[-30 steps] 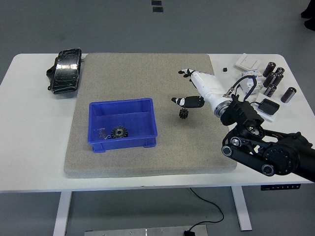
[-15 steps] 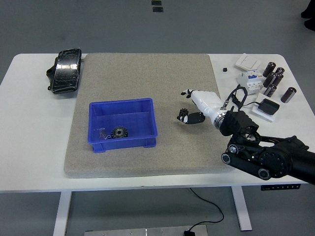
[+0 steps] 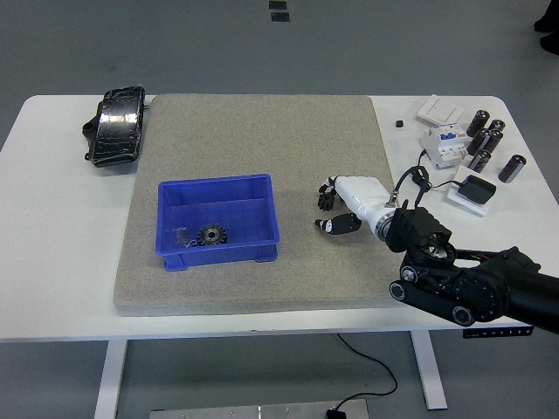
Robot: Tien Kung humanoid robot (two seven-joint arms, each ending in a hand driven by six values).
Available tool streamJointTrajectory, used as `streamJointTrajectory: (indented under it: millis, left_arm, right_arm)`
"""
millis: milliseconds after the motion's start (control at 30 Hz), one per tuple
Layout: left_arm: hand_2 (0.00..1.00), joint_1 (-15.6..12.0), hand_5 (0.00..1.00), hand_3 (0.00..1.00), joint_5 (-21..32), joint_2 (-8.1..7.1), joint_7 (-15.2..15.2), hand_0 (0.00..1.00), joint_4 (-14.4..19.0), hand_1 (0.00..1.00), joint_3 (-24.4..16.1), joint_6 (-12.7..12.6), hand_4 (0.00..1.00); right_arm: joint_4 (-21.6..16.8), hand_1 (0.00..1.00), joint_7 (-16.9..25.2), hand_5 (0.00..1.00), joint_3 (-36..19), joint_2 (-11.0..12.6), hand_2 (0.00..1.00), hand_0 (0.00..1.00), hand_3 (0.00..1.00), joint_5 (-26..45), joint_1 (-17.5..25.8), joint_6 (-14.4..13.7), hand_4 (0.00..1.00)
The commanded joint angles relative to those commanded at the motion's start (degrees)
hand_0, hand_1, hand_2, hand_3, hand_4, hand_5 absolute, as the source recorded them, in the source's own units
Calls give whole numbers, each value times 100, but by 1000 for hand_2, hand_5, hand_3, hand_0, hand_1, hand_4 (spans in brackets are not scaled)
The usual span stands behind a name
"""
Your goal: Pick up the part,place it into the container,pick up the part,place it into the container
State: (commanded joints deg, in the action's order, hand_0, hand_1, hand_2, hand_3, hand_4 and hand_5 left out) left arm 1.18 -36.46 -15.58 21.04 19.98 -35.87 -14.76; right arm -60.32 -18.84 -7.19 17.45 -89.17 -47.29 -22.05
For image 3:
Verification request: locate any black power adapter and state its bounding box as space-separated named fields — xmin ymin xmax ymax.
xmin=458 ymin=174 xmax=498 ymax=205

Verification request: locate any black floor cable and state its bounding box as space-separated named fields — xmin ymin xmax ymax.
xmin=335 ymin=333 xmax=398 ymax=411

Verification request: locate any white flat box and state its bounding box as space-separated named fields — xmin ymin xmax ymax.
xmin=445 ymin=164 xmax=490 ymax=218

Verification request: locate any thin black adapter cord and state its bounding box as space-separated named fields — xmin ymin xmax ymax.
xmin=418 ymin=149 xmax=460 ymax=191

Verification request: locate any white table leg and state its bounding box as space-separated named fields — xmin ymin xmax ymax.
xmin=93 ymin=340 xmax=128 ymax=419
xmin=410 ymin=331 xmax=449 ymax=410

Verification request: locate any black tape-wrapped device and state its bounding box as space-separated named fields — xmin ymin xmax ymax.
xmin=81 ymin=85 xmax=147 ymax=169

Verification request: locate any white wall switch panel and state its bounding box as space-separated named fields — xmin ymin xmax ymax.
xmin=417 ymin=93 xmax=465 ymax=125

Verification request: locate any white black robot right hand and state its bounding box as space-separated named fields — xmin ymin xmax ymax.
xmin=314 ymin=174 xmax=396 ymax=237

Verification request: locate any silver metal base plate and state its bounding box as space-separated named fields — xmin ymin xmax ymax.
xmin=150 ymin=399 xmax=369 ymax=419

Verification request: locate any large black gear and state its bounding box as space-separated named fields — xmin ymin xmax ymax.
xmin=196 ymin=223 xmax=229 ymax=247

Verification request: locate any black table control panel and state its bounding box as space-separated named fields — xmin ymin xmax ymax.
xmin=463 ymin=326 xmax=534 ymax=340

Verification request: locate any blue plastic box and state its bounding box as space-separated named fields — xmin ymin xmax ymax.
xmin=155 ymin=173 xmax=280 ymax=271

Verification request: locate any white circuit breaker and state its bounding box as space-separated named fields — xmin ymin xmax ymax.
xmin=420 ymin=121 xmax=472 ymax=169

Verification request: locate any grey-brown mat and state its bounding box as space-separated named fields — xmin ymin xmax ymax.
xmin=112 ymin=93 xmax=423 ymax=318

